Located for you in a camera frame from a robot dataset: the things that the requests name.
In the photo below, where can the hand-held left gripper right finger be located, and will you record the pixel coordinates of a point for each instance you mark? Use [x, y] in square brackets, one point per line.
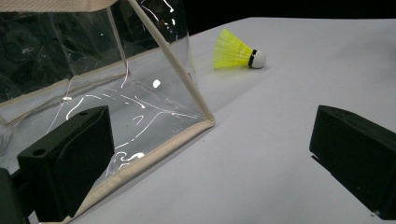
[358, 155]

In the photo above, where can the clear bag with beige trim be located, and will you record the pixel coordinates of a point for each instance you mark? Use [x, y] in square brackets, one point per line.
[149, 157]

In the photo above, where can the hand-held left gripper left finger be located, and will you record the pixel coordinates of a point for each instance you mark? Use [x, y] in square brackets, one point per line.
[62, 161]

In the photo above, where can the yellow shuttlecock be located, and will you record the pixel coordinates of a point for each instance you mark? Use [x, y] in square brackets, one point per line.
[232, 51]

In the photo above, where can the white table cover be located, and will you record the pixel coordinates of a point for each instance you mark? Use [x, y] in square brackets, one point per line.
[264, 140]

